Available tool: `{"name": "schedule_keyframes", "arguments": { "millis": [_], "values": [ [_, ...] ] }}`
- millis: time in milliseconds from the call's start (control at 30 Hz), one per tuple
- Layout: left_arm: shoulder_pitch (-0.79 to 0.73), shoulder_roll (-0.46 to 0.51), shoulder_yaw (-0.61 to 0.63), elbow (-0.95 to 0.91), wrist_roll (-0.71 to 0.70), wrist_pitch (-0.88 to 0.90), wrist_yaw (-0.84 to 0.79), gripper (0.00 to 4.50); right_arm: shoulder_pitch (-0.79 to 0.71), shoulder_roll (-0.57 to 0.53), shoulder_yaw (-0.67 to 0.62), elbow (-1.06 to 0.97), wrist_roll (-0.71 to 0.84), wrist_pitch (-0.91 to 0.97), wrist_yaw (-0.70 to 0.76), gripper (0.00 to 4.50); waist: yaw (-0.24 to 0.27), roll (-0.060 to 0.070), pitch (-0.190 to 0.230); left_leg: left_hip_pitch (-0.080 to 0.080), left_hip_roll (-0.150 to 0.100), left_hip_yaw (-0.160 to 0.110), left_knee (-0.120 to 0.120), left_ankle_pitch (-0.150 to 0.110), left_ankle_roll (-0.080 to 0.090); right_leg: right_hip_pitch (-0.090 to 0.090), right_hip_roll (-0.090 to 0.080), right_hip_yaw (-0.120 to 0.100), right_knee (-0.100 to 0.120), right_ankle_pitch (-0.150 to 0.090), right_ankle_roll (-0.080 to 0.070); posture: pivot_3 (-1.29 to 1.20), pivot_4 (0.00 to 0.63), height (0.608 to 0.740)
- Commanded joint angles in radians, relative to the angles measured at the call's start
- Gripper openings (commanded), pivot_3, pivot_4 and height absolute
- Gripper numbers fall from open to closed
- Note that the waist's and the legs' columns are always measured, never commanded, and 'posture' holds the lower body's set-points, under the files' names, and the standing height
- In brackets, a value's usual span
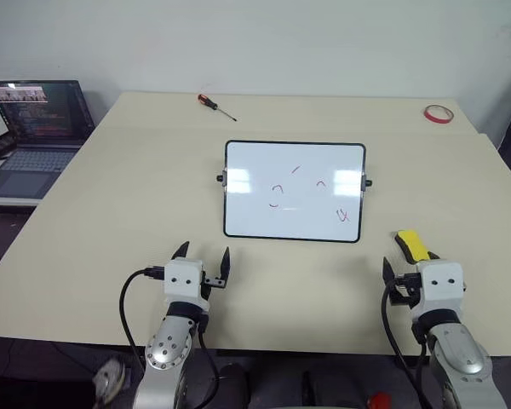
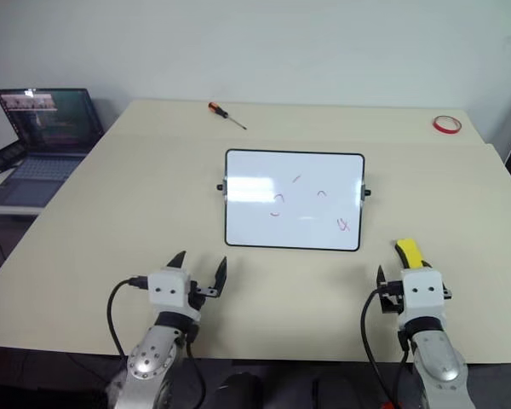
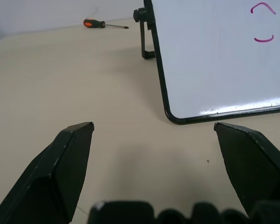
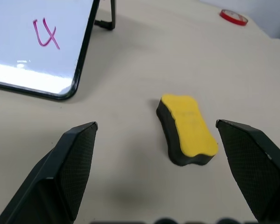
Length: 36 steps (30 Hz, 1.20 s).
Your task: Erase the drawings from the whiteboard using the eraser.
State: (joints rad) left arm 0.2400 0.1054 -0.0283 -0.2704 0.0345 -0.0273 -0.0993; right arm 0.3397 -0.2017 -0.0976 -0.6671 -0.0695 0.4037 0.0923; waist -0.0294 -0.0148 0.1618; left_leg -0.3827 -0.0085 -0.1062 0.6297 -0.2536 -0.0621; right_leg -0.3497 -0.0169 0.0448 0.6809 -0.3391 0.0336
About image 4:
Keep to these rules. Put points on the yellow and black eraser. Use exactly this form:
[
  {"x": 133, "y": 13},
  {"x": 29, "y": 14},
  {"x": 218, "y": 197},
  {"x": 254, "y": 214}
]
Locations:
[{"x": 189, "y": 126}]

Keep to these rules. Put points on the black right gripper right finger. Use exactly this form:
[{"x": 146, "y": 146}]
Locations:
[{"x": 254, "y": 168}]

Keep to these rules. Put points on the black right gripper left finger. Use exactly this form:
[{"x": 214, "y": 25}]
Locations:
[{"x": 60, "y": 168}]

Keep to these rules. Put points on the black whiteboard stand leg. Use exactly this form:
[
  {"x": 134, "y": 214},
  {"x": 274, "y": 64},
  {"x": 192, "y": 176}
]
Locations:
[{"x": 108, "y": 17}]

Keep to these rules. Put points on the red tape roll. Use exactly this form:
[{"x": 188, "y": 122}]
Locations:
[{"x": 233, "y": 17}]

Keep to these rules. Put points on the black-framed whiteboard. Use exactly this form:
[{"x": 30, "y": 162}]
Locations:
[{"x": 28, "y": 46}]

